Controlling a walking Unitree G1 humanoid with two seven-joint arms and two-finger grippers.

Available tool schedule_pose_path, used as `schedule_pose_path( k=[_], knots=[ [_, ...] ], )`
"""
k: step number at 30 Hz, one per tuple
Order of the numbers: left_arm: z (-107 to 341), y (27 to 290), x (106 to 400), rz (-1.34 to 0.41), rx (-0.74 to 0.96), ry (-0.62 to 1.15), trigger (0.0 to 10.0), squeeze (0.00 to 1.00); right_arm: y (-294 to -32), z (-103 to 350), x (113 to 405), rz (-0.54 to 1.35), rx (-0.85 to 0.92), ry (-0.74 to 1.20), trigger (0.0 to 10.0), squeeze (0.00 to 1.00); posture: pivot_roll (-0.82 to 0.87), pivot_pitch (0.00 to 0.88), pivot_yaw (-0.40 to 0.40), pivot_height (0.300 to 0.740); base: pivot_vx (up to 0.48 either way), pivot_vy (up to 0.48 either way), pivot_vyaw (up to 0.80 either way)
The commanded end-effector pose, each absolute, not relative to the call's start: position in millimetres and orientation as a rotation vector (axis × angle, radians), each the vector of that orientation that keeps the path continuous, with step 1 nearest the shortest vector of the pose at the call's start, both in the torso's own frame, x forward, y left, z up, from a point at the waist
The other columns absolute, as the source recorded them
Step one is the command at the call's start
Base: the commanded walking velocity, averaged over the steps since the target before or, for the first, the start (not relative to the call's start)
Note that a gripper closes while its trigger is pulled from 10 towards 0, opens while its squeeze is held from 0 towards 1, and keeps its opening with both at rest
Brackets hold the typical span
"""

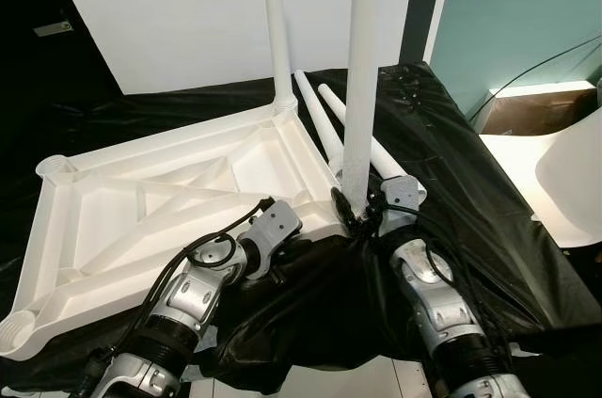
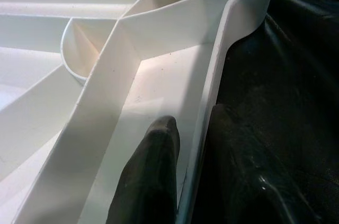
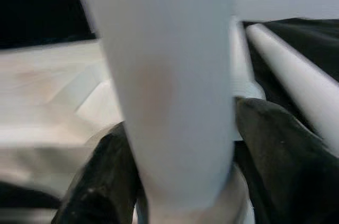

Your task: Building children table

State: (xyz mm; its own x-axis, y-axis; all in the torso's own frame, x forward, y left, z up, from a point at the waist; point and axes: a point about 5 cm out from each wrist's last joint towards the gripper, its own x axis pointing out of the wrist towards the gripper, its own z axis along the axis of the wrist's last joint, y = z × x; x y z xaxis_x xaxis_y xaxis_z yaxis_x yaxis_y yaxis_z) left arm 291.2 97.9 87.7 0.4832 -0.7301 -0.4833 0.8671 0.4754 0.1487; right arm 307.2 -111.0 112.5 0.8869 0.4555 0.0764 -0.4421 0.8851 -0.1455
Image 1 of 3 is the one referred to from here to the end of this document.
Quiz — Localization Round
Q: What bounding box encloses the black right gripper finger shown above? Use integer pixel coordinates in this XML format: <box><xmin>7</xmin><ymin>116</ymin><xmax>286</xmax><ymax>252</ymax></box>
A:
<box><xmin>330</xmin><ymin>185</ymin><xmax>364</xmax><ymax>231</ymax></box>

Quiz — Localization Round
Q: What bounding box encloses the white plastic table top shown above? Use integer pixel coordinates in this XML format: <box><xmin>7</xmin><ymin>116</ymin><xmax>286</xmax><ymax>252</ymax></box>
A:
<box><xmin>0</xmin><ymin>102</ymin><xmax>356</xmax><ymax>362</ymax></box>

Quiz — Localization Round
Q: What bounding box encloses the black table cloth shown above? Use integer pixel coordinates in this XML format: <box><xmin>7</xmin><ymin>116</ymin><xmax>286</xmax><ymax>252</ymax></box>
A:
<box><xmin>0</xmin><ymin>60</ymin><xmax>602</xmax><ymax>395</ymax></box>

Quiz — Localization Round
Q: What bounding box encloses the white shell chair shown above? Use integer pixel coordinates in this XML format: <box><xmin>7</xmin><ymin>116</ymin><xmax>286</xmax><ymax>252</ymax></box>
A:
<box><xmin>479</xmin><ymin>106</ymin><xmax>602</xmax><ymax>249</ymax></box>

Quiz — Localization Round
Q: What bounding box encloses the large white backdrop panel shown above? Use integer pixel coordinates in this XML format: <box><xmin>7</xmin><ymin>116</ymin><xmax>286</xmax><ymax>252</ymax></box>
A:
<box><xmin>47</xmin><ymin>0</ymin><xmax>419</xmax><ymax>97</ymax></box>

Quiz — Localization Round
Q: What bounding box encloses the small grey metal plate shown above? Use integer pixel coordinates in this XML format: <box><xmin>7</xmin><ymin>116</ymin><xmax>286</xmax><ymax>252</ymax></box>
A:
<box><xmin>34</xmin><ymin>22</ymin><xmax>75</xmax><ymax>38</ymax></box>

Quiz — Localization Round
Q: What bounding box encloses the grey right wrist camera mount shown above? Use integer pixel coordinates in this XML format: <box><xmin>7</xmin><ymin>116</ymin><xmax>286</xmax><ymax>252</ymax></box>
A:
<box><xmin>378</xmin><ymin>176</ymin><xmax>420</xmax><ymax>235</ymax></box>

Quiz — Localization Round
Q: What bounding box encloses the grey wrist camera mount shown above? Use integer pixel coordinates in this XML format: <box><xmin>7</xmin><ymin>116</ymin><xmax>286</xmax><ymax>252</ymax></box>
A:
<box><xmin>248</xmin><ymin>198</ymin><xmax>305</xmax><ymax>279</ymax></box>
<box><xmin>378</xmin><ymin>176</ymin><xmax>420</xmax><ymax>235</ymax></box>

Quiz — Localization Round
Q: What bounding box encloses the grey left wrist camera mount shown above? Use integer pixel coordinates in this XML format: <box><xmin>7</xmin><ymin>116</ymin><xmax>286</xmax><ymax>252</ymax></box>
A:
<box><xmin>248</xmin><ymin>198</ymin><xmax>305</xmax><ymax>279</ymax></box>

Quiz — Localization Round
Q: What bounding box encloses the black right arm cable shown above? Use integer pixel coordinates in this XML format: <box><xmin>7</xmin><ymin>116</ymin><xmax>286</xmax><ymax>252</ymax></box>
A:
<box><xmin>375</xmin><ymin>195</ymin><xmax>510</xmax><ymax>354</ymax></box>

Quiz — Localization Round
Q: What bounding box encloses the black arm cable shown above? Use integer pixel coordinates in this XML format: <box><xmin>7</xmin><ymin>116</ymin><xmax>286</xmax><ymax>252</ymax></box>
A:
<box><xmin>375</xmin><ymin>195</ymin><xmax>510</xmax><ymax>354</ymax></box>
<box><xmin>85</xmin><ymin>196</ymin><xmax>275</xmax><ymax>382</ymax></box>

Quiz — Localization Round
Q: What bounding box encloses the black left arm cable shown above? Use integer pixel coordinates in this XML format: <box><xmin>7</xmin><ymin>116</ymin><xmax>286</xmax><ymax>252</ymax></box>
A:
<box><xmin>85</xmin><ymin>196</ymin><xmax>275</xmax><ymax>382</ymax></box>

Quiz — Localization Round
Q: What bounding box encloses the thin black wall cable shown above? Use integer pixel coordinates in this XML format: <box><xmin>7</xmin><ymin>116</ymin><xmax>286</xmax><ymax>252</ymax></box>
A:
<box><xmin>467</xmin><ymin>36</ymin><xmax>602</xmax><ymax>126</ymax></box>

